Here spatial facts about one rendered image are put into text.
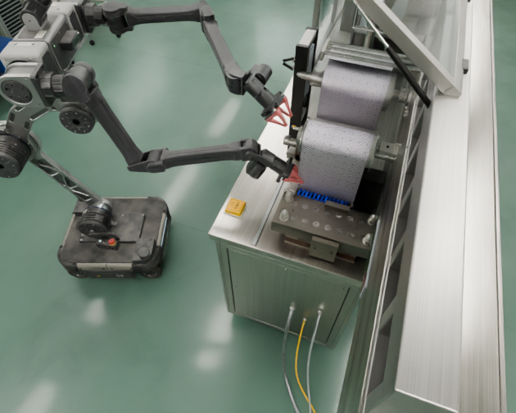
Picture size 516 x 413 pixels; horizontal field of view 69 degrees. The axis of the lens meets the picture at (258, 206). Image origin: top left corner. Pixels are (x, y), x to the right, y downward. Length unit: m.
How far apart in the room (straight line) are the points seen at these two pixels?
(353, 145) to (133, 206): 1.66
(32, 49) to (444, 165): 1.31
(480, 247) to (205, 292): 1.76
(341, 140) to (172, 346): 1.55
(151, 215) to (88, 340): 0.82
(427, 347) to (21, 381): 2.27
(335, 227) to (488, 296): 0.65
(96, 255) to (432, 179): 2.04
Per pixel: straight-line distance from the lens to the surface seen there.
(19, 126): 2.16
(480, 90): 1.50
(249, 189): 1.69
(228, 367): 2.27
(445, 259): 0.69
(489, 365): 0.89
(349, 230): 1.44
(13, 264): 2.99
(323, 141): 1.35
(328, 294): 1.65
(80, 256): 2.50
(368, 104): 1.51
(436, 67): 0.98
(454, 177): 0.81
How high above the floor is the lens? 2.19
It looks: 52 degrees down
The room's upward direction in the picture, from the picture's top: straight up
